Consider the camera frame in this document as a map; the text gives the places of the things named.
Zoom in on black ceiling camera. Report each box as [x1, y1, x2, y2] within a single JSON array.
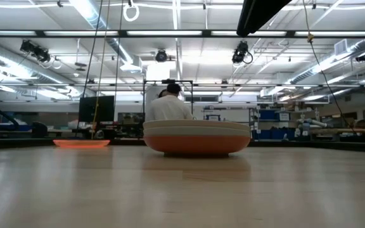
[[231, 41, 254, 65], [155, 49, 169, 63], [20, 39, 51, 63]]

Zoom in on black monitor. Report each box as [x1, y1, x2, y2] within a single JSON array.
[[78, 95, 115, 124]]

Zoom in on opaque red-orange plastic plate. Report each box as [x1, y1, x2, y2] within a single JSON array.
[[143, 135, 252, 156]]

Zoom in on hanging black cable yellow tag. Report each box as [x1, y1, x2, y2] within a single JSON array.
[[302, 0, 356, 131]]

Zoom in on blue storage bins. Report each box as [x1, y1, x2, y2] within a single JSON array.
[[251, 109, 294, 141]]

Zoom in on person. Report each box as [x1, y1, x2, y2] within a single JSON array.
[[144, 82, 194, 122]]

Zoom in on light blue-grey plastic plate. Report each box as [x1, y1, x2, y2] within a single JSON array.
[[143, 126, 252, 138]]

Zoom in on translucent orange plastic plate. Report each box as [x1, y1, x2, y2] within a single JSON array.
[[53, 139, 111, 144], [53, 140, 111, 149]]

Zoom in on white cable ring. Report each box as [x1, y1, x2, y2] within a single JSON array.
[[122, 2, 140, 23]]

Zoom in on beige plastic plate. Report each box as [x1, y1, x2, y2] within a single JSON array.
[[143, 119, 252, 130]]

